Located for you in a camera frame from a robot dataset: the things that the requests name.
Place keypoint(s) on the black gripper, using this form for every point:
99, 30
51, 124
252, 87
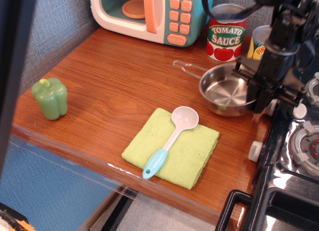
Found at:
270, 78

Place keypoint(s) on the small steel pot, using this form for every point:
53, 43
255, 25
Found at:
223, 93

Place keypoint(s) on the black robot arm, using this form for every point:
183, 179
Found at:
289, 48

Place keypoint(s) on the white and teal spoon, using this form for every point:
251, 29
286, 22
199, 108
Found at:
184, 118

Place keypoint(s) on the white stove knob middle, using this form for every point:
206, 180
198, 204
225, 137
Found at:
270, 108

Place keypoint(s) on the white stove knob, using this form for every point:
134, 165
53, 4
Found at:
270, 108
255, 150

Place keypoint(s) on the pineapple slices can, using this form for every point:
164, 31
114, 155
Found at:
257, 44

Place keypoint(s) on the white stove knob bottom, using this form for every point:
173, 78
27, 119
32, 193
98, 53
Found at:
255, 150

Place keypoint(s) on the tomato sauce can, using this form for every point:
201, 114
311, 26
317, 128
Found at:
224, 39

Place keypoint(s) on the black toy stove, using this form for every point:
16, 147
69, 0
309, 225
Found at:
285, 194

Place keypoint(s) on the teal toy microwave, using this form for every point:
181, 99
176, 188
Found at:
171, 22

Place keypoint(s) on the green folded cloth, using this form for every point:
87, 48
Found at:
187, 157

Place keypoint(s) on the green toy bell pepper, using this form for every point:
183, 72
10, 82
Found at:
51, 96

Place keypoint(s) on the orange and black object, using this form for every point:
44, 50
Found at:
11, 220

